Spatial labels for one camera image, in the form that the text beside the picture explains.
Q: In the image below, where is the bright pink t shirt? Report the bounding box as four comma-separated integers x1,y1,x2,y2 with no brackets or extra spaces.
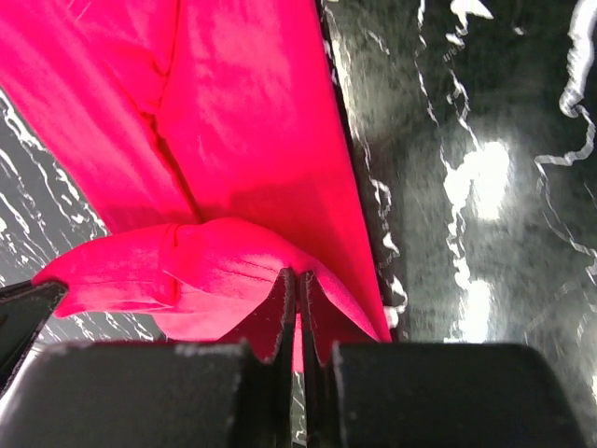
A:
1,1,391,358

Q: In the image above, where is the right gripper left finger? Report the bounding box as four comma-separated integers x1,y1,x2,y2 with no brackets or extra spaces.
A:
1,269,295,447

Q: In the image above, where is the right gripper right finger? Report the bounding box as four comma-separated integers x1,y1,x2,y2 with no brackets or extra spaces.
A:
298,273,585,447

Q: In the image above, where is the black marble pattern mat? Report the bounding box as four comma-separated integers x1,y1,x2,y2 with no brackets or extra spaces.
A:
1,1,596,447

